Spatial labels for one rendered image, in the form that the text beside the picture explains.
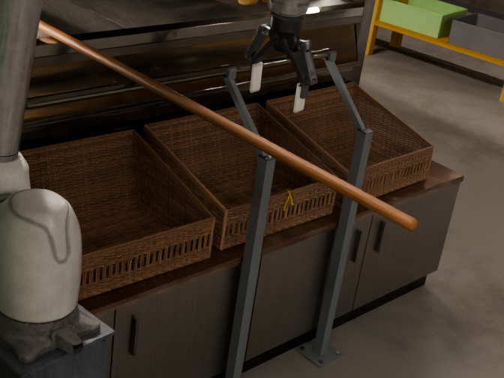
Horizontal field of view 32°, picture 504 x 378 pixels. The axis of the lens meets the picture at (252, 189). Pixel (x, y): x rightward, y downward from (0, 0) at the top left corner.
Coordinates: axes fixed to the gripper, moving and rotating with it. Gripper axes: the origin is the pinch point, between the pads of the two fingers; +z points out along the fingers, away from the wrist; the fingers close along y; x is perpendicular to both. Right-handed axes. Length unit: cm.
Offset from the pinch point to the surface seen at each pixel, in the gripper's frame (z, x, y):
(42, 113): 40, 1, -93
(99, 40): 20, 24, -94
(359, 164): 57, 87, -28
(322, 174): 14.8, 2.3, 14.7
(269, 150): 15.8, 2.9, -2.3
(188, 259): 76, 20, -43
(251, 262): 79, 38, -31
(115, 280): 74, -7, -46
